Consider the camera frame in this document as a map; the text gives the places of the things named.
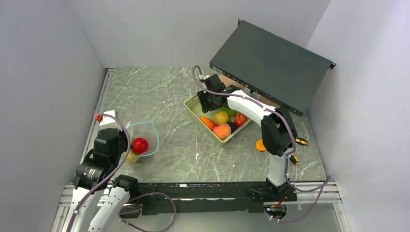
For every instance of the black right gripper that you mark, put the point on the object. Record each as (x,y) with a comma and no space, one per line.
(202,95)

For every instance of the dark eggplant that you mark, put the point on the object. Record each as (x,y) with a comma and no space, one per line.
(233,126)

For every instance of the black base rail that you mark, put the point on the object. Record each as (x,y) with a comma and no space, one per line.
(203,197)

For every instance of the clear blue-zip bag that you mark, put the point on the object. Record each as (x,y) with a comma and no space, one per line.
(147,131)

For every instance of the peach fruit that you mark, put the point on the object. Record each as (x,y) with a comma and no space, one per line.
(223,131)

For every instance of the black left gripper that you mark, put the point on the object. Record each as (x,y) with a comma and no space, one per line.
(123,134)

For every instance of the yellow black screwdriver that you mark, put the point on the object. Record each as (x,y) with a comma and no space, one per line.
(301,141)
(294,159)

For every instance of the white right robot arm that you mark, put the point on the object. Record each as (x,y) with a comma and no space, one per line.
(277,128)

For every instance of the pale green plastic basket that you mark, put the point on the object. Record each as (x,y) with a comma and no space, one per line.
(194,110)

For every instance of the dark metal rack box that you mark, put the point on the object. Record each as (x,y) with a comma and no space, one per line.
(275,68)

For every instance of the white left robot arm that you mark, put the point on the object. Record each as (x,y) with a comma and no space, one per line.
(91,181)

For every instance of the green bell pepper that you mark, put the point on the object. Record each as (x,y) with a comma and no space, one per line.
(230,112)

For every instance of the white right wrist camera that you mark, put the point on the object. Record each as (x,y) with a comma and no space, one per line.
(202,78)

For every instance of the yellow green mango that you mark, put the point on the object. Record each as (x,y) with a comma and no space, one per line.
(131,158)

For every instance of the wooden board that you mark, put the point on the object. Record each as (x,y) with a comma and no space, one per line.
(228,82)

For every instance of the orange carrot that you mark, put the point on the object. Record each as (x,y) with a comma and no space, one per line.
(208,122)

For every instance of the red apple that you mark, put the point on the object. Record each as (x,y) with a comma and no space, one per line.
(240,119)

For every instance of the yellow lemon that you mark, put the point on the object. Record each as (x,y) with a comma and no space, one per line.
(221,117)

